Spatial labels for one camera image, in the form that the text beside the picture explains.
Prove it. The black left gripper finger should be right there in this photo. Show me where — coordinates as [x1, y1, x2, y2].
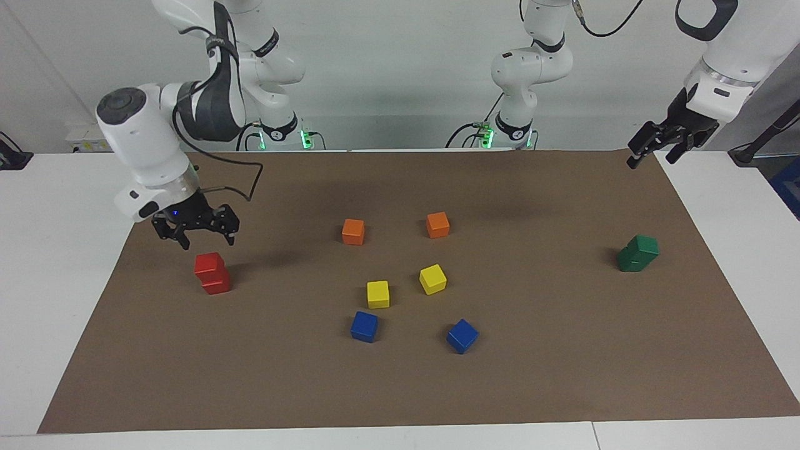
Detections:
[627, 122, 676, 170]
[666, 134, 711, 166]

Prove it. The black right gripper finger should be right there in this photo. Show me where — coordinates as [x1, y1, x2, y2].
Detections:
[152, 219, 192, 251]
[211, 204, 241, 246]

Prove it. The red wooden cube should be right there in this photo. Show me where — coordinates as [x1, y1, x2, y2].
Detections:
[201, 270, 233, 295]
[194, 252, 226, 279]

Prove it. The green wooden cube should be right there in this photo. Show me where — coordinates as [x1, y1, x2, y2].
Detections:
[627, 234, 660, 260]
[617, 247, 651, 273]

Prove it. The black stand with pole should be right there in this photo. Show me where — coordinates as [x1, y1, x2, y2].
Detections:
[728, 99, 800, 167]

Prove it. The blue crate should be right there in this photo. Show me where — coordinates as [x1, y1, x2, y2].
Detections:
[767, 155, 800, 221]

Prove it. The yellow wooden cube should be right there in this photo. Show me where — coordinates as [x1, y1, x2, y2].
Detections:
[366, 280, 391, 309]
[419, 264, 448, 296]

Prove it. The blue wooden cube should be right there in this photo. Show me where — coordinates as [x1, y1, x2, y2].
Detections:
[350, 311, 379, 344]
[446, 319, 480, 355]

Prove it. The brown paper table mat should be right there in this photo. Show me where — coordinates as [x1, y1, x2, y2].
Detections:
[37, 149, 800, 434]

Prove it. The black right arm gripper cable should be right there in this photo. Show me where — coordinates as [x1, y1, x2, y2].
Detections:
[172, 106, 264, 203]

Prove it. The black right arm base cable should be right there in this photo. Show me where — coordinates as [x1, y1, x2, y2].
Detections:
[236, 121, 263, 152]

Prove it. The black arm base cable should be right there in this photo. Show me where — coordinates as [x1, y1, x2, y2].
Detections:
[445, 94, 504, 149]
[236, 121, 263, 152]

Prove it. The white wall socket box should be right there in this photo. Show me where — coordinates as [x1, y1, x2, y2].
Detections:
[66, 121, 117, 153]

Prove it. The black clamp mount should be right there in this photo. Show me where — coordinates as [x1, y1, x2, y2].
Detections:
[0, 131, 34, 171]

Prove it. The black left arm base cable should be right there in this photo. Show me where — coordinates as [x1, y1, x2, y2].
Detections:
[445, 94, 504, 149]

